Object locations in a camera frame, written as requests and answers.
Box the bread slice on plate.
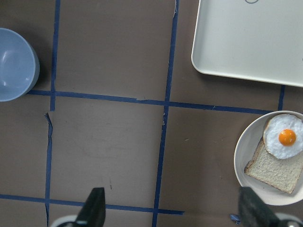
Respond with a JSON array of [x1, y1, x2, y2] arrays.
[[244, 140, 303, 194]]

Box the fried egg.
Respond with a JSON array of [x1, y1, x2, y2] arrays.
[[263, 114, 303, 159]]

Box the blue bowl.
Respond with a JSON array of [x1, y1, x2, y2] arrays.
[[0, 28, 40, 102]]

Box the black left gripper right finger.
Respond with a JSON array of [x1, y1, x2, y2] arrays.
[[238, 187, 279, 227]]

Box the cream bear tray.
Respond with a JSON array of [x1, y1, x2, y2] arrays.
[[191, 0, 303, 87]]

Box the cream round plate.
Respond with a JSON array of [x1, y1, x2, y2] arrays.
[[234, 111, 303, 206]]

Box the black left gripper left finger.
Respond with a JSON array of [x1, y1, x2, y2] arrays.
[[75, 187, 106, 227]]

